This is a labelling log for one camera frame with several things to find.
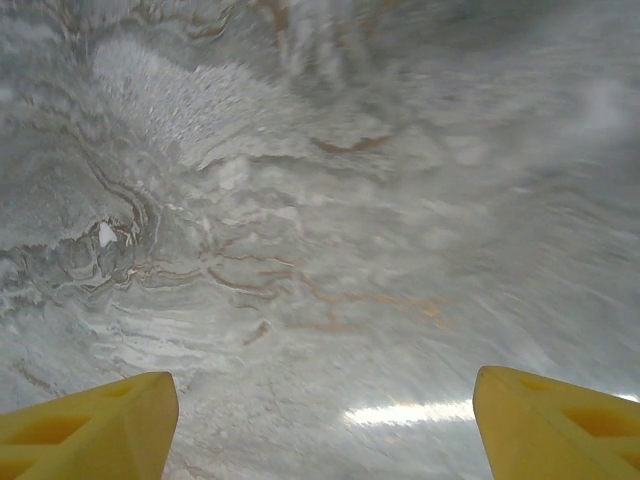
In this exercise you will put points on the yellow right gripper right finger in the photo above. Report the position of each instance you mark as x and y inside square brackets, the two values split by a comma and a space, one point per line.
[540, 445]

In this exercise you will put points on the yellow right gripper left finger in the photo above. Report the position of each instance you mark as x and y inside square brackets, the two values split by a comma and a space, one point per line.
[100, 440]

